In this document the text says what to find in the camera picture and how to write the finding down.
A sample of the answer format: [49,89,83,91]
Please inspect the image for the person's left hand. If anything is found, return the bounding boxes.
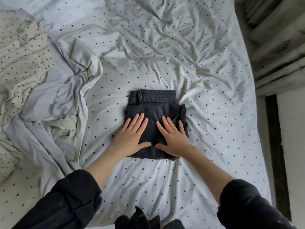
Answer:
[111,112,152,158]

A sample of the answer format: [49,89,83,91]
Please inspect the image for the white dotted bed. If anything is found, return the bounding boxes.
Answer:
[0,0,272,229]

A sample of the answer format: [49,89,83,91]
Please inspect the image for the person's right hand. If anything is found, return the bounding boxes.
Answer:
[155,115,196,158]

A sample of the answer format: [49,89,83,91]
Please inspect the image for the person's black shorts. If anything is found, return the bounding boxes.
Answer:
[114,206,186,229]

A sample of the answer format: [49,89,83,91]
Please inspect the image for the cream polka dot pants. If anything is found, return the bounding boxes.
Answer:
[0,9,55,184]

